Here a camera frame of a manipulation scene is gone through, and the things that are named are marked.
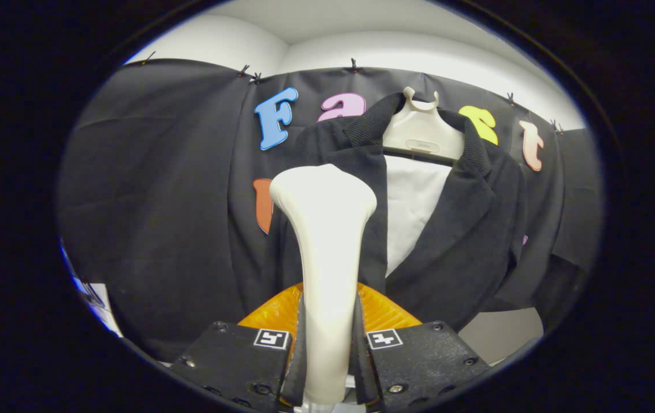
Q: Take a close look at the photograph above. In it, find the grey cabinet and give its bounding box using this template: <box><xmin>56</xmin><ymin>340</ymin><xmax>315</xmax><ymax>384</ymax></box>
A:
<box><xmin>458</xmin><ymin>307</ymin><xmax>545</xmax><ymax>365</ymax></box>

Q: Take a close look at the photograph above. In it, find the black suit jacket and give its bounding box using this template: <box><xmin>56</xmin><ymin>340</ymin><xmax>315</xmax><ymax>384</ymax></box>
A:
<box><xmin>227</xmin><ymin>93</ymin><xmax>529</xmax><ymax>333</ymax></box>

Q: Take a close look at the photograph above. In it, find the white garment steamer head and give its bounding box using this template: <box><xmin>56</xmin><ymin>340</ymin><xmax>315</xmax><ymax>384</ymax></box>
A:
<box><xmin>270</xmin><ymin>164</ymin><xmax>378</xmax><ymax>405</ymax></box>

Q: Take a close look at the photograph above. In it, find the black backdrop cloth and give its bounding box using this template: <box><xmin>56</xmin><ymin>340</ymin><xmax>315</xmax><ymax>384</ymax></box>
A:
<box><xmin>57</xmin><ymin>57</ymin><xmax>603</xmax><ymax>362</ymax></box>

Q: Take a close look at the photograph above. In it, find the white shirt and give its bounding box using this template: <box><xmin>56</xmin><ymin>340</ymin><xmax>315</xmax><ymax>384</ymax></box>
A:
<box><xmin>385</xmin><ymin>155</ymin><xmax>453</xmax><ymax>278</ymax></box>

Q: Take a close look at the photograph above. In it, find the cream clothes hanger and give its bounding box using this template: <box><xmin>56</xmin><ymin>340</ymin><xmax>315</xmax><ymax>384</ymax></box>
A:
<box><xmin>382</xmin><ymin>86</ymin><xmax>467</xmax><ymax>167</ymax></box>

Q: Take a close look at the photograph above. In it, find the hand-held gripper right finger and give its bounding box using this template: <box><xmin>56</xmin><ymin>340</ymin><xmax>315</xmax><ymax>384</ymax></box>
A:
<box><xmin>353</xmin><ymin>282</ymin><xmax>492</xmax><ymax>413</ymax></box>

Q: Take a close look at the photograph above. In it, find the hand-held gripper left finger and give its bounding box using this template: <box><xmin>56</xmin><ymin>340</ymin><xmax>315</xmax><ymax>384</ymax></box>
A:
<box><xmin>170</xmin><ymin>282</ymin><xmax>307</xmax><ymax>413</ymax></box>

